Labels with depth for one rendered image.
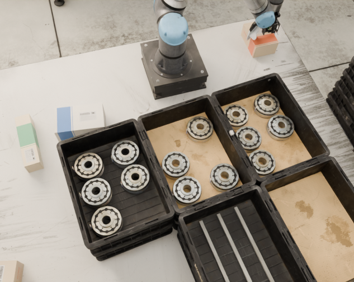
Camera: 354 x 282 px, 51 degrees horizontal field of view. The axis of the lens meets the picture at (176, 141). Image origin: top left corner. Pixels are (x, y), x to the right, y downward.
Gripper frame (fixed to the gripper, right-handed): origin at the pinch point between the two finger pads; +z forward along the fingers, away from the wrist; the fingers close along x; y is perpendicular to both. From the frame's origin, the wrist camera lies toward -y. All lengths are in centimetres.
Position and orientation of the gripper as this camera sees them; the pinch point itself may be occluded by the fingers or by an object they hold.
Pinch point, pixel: (259, 36)
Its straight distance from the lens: 193.7
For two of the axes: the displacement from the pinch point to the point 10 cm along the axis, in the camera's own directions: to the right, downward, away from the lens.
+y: 2.9, 8.5, -4.4
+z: -0.4, 4.7, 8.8
